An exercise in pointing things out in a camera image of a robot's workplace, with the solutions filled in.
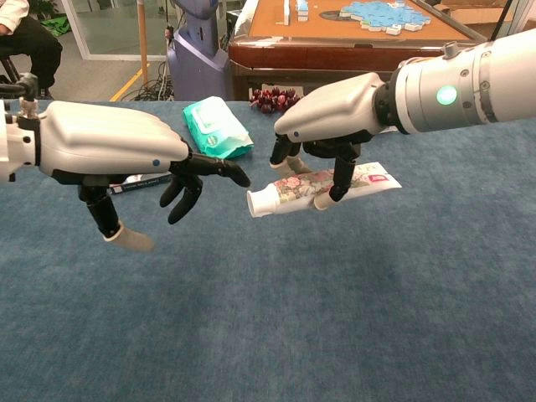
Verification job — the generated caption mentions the blue mahjong tile pile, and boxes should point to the blue mahjong tile pile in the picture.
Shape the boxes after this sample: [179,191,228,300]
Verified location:
[338,0,433,37]

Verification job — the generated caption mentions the green floor object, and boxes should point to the green floor object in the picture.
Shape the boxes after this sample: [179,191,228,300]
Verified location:
[39,13,72,39]

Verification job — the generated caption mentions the floral white tube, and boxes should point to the floral white tube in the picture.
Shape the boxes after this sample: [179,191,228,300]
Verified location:
[245,161,404,219]

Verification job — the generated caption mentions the wooden pole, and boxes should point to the wooden pole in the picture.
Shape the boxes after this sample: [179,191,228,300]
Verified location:
[137,0,150,87]

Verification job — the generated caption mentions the black stool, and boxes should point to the black stool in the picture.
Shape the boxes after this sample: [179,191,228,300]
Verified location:
[0,49,22,87]

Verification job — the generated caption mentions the black red illustrated book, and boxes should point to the black red illustrated book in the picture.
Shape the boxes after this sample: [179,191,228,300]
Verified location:
[106,173,173,196]

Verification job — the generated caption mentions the dark red grape bunch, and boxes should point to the dark red grape bunch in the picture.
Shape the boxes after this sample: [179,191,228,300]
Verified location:
[249,86,303,115]

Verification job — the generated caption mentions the purple blue robot pedestal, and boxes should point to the purple blue robot pedestal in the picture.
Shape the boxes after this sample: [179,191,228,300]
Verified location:
[166,0,231,102]

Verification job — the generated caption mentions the brown cardboard box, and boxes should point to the brown cardboard box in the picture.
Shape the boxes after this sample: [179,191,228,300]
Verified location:
[434,0,517,39]

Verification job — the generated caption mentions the seated person dark trousers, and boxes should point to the seated person dark trousers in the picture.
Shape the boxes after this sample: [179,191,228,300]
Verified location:
[0,0,64,101]

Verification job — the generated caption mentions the black floor cables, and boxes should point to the black floor cables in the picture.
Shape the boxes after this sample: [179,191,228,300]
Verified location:
[132,61,175,103]

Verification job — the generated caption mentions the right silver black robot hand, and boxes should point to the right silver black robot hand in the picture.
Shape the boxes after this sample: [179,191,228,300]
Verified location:
[269,71,385,211]

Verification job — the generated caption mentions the green wet wipes pack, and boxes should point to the green wet wipes pack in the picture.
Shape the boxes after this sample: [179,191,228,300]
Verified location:
[182,95,255,161]

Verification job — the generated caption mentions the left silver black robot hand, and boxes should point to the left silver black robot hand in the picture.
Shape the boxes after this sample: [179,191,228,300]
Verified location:
[37,100,252,253]

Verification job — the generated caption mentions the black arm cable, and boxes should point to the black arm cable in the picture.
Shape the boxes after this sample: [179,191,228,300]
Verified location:
[0,72,41,104]

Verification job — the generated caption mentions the wooden mahjong table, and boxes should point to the wooden mahjong table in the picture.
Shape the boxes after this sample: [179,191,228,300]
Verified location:
[228,0,496,102]

